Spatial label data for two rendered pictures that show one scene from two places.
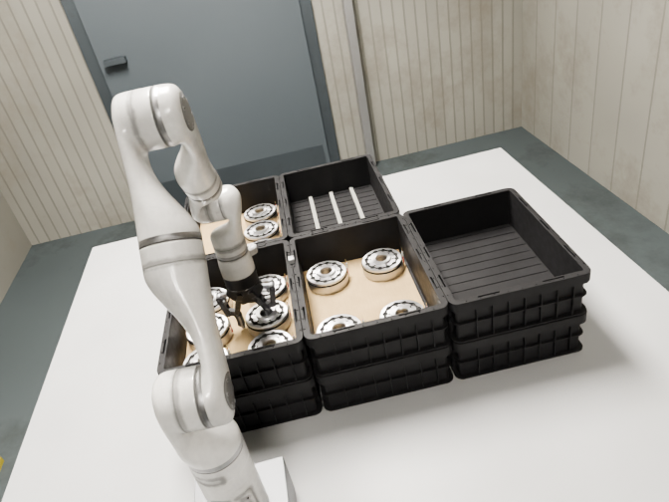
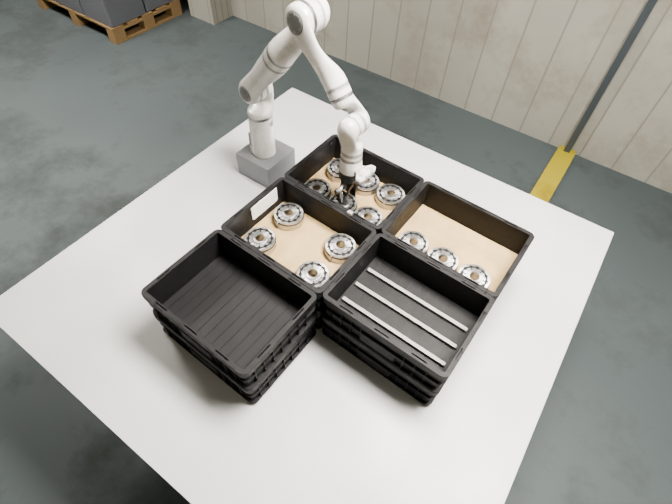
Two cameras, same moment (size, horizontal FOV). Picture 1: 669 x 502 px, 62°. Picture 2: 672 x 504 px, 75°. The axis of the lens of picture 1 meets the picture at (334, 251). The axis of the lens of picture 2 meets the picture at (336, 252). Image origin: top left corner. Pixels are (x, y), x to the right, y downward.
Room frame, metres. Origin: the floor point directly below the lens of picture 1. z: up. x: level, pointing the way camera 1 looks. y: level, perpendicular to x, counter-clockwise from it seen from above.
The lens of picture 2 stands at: (1.65, -0.69, 1.98)
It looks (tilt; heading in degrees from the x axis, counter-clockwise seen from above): 53 degrees down; 126
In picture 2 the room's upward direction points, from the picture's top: 4 degrees clockwise
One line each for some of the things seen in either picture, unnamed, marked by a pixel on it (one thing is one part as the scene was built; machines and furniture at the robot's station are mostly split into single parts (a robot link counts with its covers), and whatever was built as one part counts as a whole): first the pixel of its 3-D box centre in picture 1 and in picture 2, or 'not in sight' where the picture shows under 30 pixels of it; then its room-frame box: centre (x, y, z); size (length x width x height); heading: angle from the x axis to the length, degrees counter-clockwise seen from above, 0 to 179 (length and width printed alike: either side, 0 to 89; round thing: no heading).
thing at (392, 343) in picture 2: (334, 194); (408, 299); (1.43, -0.03, 0.92); 0.40 x 0.30 x 0.02; 2
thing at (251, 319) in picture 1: (266, 314); (342, 202); (1.03, 0.19, 0.86); 0.10 x 0.10 x 0.01
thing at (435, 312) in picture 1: (359, 272); (299, 231); (1.03, -0.05, 0.92); 0.40 x 0.30 x 0.02; 2
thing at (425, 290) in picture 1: (362, 289); (299, 241); (1.03, -0.05, 0.87); 0.40 x 0.30 x 0.11; 2
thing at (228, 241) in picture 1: (226, 220); (351, 138); (1.03, 0.21, 1.12); 0.09 x 0.07 x 0.15; 89
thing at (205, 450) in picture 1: (198, 416); (258, 97); (0.58, 0.25, 1.05); 0.09 x 0.09 x 0.17; 89
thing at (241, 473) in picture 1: (229, 479); (262, 133); (0.58, 0.25, 0.89); 0.09 x 0.09 x 0.17; 11
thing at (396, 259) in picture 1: (381, 260); (312, 274); (1.15, -0.11, 0.86); 0.10 x 0.10 x 0.01
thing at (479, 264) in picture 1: (486, 260); (232, 305); (1.04, -0.35, 0.87); 0.40 x 0.30 x 0.11; 2
